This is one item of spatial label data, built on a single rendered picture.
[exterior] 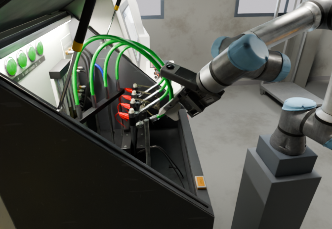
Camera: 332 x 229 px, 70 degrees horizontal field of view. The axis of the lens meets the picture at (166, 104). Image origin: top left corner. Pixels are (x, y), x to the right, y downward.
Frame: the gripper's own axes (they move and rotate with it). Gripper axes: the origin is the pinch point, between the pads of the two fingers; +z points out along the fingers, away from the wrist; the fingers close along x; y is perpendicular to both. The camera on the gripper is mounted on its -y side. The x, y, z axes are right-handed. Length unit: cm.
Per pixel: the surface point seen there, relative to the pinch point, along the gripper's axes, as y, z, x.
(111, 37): -26.0, -4.1, -0.4
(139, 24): -61, 110, 132
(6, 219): -9, 26, -48
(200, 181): 27.7, 8.5, -6.1
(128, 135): 0.8, 33.3, -0.5
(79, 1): -56, 24, 24
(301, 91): 145, 103, 274
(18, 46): -37.6, -0.2, -21.3
